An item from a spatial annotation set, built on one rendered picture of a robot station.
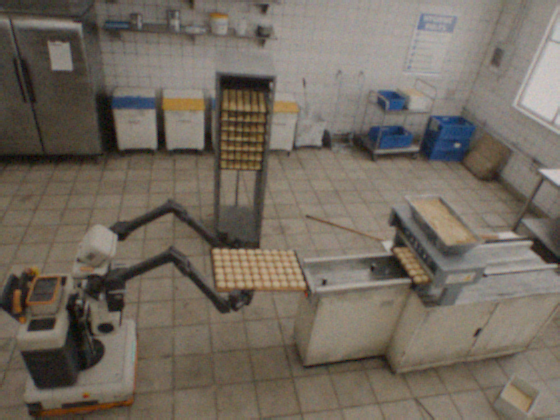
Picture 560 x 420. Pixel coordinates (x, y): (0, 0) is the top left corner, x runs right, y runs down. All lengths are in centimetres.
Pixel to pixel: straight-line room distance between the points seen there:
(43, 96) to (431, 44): 538
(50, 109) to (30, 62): 54
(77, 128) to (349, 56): 389
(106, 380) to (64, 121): 356
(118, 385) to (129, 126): 376
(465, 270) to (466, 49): 513
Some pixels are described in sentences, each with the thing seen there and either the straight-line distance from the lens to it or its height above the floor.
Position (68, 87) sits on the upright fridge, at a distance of 559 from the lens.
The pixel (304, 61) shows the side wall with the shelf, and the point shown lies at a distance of 649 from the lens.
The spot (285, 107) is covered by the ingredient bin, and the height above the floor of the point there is 73.
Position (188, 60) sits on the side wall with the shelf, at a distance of 627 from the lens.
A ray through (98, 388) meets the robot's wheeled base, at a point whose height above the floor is 27.
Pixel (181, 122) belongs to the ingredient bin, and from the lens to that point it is 585.
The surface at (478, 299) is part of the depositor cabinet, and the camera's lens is 323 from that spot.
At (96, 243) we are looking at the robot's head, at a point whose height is 131.
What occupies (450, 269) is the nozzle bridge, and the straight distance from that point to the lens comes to 279.
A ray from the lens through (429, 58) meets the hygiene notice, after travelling 723.
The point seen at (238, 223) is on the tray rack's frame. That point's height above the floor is 15.
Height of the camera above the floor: 279
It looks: 37 degrees down
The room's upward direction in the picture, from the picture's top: 7 degrees clockwise
